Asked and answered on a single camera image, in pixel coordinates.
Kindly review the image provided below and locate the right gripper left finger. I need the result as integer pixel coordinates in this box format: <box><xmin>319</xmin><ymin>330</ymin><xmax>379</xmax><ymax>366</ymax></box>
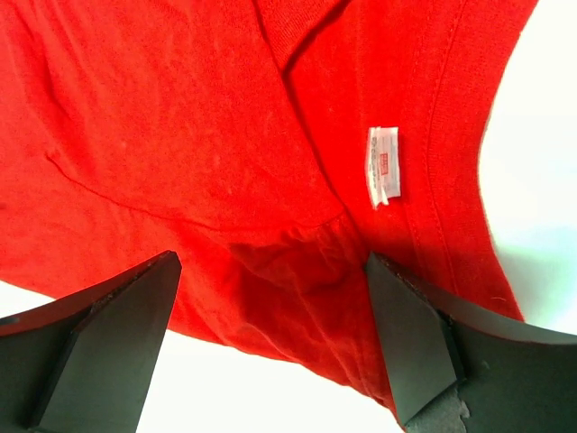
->
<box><xmin>1</xmin><ymin>251</ymin><xmax>181</xmax><ymax>432</ymax></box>

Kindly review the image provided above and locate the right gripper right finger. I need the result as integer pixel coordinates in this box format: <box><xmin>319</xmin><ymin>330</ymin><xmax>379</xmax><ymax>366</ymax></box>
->
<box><xmin>366</xmin><ymin>254</ymin><xmax>576</xmax><ymax>432</ymax></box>

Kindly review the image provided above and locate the red t shirt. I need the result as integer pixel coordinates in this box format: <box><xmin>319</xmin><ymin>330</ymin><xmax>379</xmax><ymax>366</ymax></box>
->
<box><xmin>1</xmin><ymin>1</ymin><xmax>536</xmax><ymax>408</ymax></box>

